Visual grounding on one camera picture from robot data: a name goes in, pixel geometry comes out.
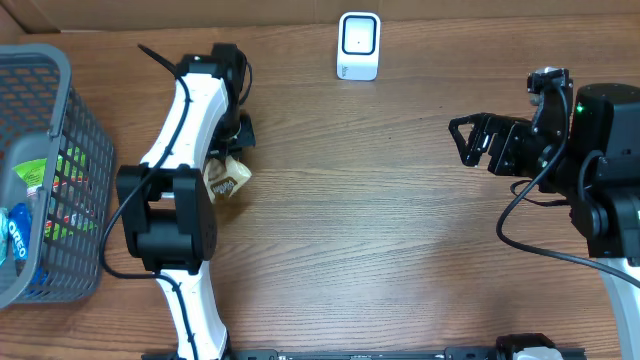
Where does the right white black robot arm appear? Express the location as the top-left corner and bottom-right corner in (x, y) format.
(448, 81), (639, 359)

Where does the grey plastic mesh basket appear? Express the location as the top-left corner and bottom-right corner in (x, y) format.
(1, 44), (116, 307)

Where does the white barcode scanner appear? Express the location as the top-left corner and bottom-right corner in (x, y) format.
(336, 11), (381, 81)

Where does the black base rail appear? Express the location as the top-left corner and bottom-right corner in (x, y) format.
(225, 333), (587, 360)

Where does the beige pastry snack packet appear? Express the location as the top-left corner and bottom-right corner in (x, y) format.
(203, 156), (252, 203)

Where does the white snack packet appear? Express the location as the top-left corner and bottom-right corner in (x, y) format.
(0, 208), (9, 265)

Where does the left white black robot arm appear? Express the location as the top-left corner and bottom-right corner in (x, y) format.
(112, 43), (256, 359)

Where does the blue oreo packet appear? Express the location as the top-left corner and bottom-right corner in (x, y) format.
(8, 203), (32, 261)

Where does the green snack packet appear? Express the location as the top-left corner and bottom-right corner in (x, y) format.
(13, 155), (89, 240)

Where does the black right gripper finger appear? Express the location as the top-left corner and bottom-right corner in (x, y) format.
(457, 127), (495, 167)
(448, 112), (530, 145)

